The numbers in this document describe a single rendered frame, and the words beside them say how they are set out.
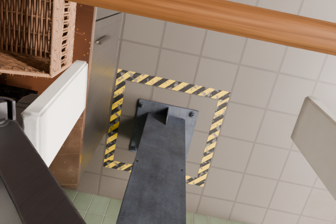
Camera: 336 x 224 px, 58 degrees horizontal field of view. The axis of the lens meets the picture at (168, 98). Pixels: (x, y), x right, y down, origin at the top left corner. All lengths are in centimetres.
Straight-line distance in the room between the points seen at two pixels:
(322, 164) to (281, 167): 167
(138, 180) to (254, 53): 85
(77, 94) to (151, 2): 15
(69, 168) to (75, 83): 101
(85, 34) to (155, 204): 56
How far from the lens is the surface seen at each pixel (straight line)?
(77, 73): 16
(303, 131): 19
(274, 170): 185
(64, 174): 118
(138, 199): 100
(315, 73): 168
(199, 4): 29
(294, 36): 31
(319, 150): 18
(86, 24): 96
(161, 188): 107
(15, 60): 98
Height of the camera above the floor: 149
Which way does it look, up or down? 70 degrees down
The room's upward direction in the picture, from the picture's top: 172 degrees counter-clockwise
